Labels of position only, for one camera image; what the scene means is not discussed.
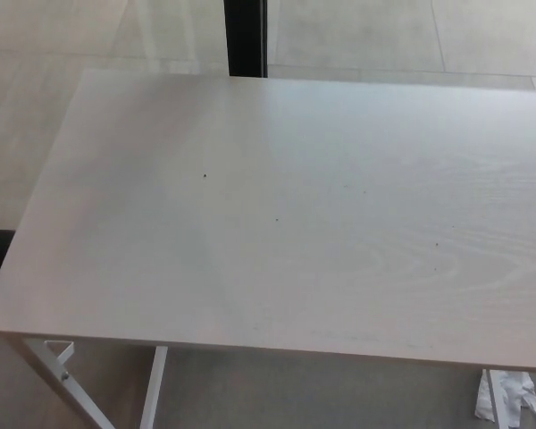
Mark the white diagonal desk brace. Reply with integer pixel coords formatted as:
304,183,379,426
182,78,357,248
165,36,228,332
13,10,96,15
21,338,105,429

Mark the white crumpled paper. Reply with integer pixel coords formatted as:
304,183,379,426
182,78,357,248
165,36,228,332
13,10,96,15
474,369,536,425

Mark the black window frame post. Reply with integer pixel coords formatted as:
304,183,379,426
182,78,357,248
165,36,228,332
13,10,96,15
223,0,270,78

